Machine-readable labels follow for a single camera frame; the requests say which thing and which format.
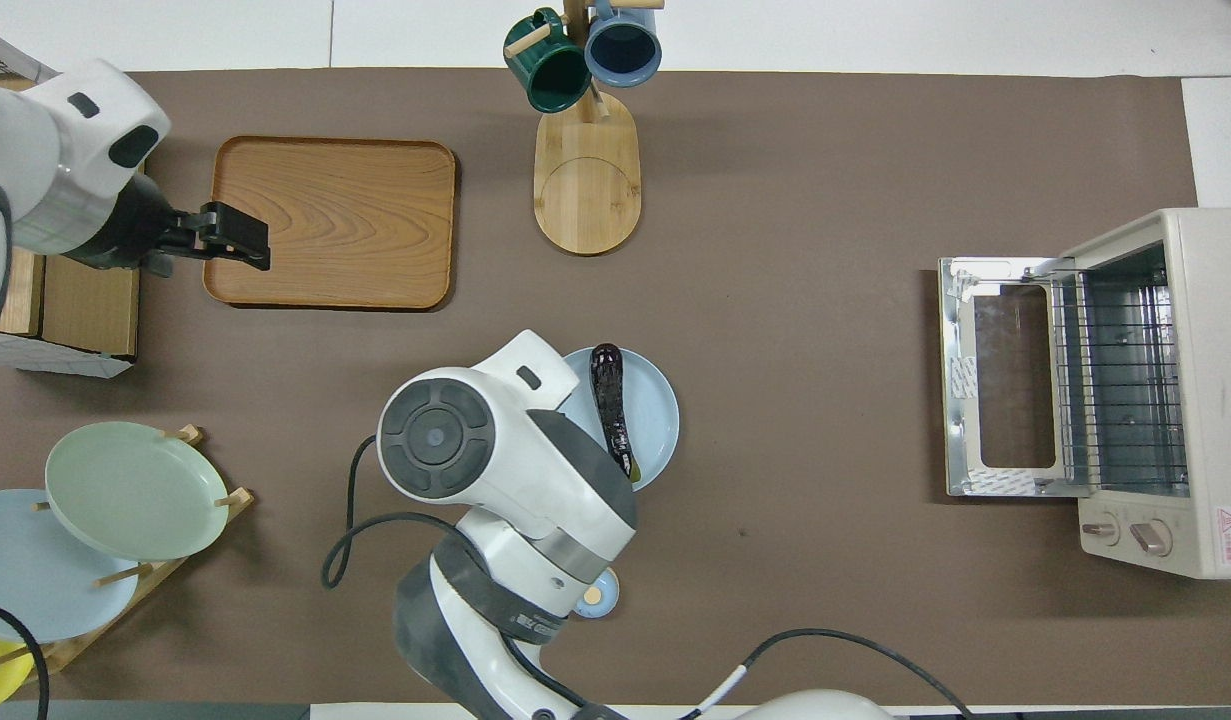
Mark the beige oven knob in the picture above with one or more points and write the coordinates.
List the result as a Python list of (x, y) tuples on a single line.
[(1152, 538), (1100, 532)]

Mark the wooden serving tray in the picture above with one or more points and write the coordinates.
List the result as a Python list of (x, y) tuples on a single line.
[(335, 220)]

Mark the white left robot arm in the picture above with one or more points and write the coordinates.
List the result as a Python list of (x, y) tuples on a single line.
[(55, 160)]

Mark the dark purple eggplant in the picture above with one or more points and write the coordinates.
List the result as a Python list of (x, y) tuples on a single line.
[(607, 390)]

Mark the pale green plate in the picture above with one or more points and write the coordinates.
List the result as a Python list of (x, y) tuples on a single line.
[(135, 490)]

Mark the blue mug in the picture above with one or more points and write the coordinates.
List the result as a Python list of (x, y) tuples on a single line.
[(623, 48)]

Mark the white toaster oven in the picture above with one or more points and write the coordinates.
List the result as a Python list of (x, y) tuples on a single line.
[(1205, 380)]

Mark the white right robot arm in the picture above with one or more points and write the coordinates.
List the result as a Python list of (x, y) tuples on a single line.
[(515, 470)]

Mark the light blue racked plate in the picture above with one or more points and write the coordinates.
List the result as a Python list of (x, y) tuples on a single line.
[(35, 570)]

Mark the brown table mat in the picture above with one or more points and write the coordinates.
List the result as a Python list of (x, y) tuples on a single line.
[(825, 150)]

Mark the dark green mug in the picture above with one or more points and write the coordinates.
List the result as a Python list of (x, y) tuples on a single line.
[(550, 75)]

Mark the wooden step shelf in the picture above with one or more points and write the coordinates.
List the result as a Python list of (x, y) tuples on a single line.
[(85, 300)]

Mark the grey white patterned cloth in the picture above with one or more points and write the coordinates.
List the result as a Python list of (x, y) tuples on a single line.
[(35, 355)]

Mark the wooden mug tree stand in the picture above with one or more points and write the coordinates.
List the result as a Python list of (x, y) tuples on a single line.
[(585, 190)]

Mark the wooden plate rack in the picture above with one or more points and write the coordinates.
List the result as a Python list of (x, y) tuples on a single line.
[(240, 497)]

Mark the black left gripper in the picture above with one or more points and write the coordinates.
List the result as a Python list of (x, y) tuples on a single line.
[(135, 230)]

